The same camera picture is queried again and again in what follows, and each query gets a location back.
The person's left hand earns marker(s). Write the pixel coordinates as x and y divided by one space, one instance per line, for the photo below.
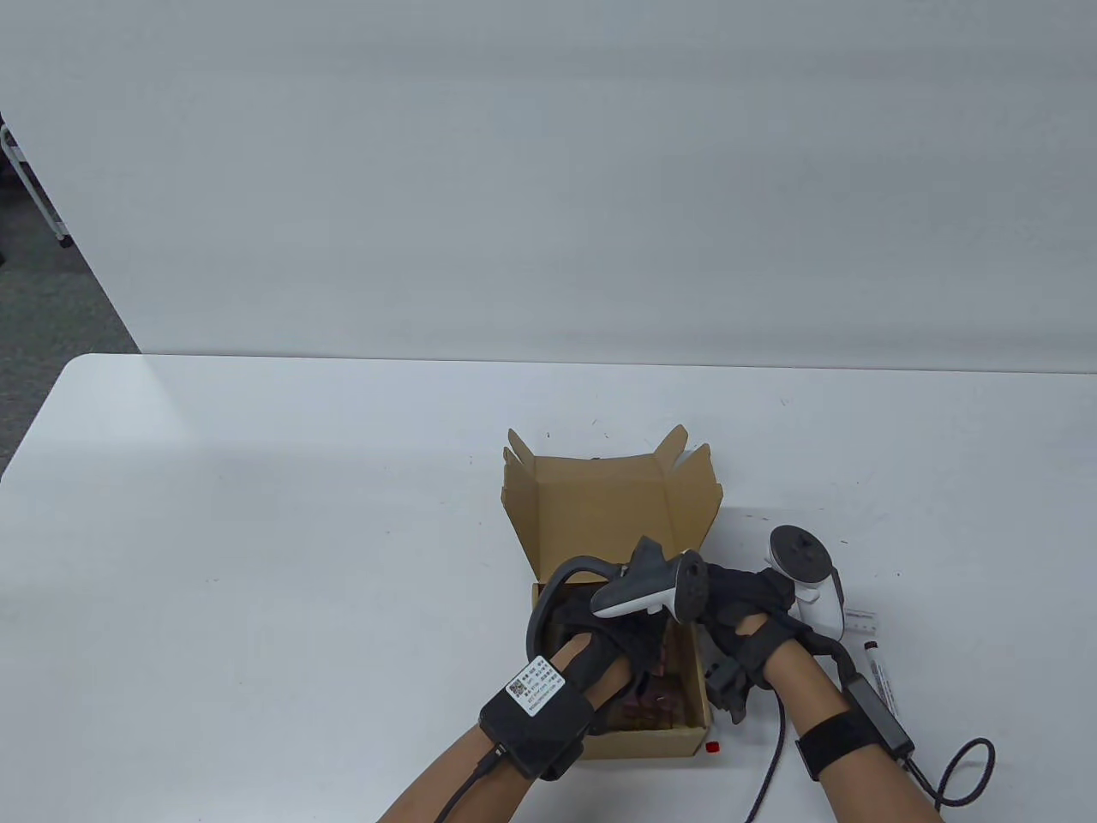
634 647

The person's right hand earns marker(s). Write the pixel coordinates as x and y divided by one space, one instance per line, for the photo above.
746 617

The pile of coloured binder clips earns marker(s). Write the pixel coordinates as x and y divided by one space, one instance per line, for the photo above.
656 707

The clear plastic ruler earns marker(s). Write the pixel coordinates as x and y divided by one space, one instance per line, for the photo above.
864 623

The brown cardboard mailer box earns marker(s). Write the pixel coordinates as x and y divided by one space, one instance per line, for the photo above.
600 514

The white marker black cap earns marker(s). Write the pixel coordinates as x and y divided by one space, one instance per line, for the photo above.
883 681

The person's right forearm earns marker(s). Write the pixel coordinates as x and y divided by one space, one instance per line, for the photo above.
866 789

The person's left forearm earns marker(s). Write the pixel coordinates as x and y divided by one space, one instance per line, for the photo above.
437 780

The white grey handheld controller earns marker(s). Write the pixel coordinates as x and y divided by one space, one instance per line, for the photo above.
810 591
651 587

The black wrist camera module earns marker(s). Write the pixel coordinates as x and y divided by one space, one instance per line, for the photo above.
728 686

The white metal rack frame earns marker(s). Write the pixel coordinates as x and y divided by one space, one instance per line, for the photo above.
32 182

